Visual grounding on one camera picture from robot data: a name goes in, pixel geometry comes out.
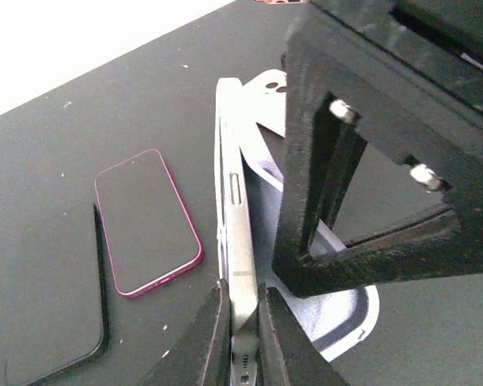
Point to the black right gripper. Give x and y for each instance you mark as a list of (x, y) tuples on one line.
[(440, 40)]

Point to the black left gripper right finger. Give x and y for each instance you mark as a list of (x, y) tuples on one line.
[(286, 354)]

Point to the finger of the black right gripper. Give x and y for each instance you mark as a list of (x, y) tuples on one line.
[(383, 177)]

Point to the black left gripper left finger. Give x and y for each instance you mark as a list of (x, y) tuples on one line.
[(202, 354)]

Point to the silver phone from lavender case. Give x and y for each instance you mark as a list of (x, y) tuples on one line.
[(241, 276)]

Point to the magenta phone case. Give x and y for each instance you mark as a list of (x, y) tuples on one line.
[(149, 235)]

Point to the black bare phone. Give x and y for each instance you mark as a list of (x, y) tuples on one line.
[(56, 316)]

